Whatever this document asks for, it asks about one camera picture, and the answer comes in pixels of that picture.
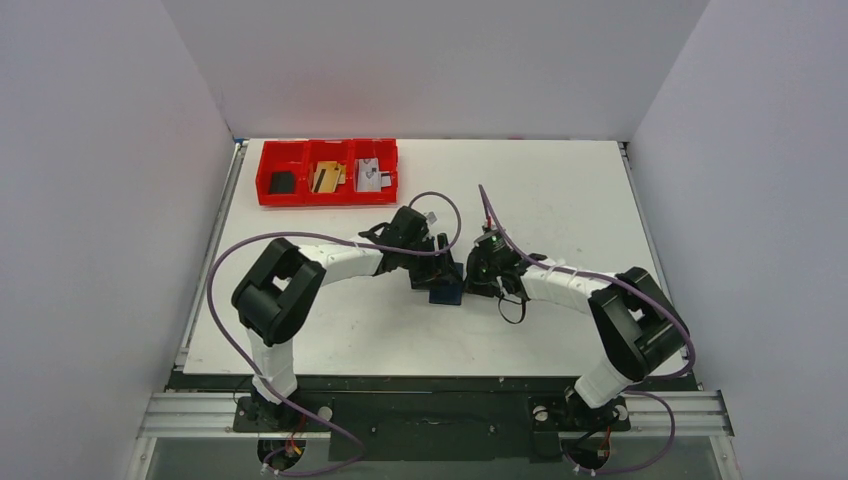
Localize black card in bin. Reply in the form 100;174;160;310
267;170;298;195

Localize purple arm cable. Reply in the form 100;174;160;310
476;184;697;477
205;190;462;478

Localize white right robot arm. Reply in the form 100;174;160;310
464;226;688;427

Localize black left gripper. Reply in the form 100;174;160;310
399;234;460;291

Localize red three-compartment bin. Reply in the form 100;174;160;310
255;138;399;207

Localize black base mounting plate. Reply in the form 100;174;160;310
174;376;676;463

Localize gold cards in bin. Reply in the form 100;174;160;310
311;161;346;194

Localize aluminium frame rail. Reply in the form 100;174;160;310
139;391;734;438

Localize silver cards in bin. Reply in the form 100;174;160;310
354;157;393;193

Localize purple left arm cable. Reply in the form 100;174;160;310
205;190;462;478

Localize navy blue card holder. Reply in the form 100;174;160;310
428;262;464;306

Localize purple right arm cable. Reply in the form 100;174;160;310
476;184;697;477

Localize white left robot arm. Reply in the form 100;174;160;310
231;206;463;430

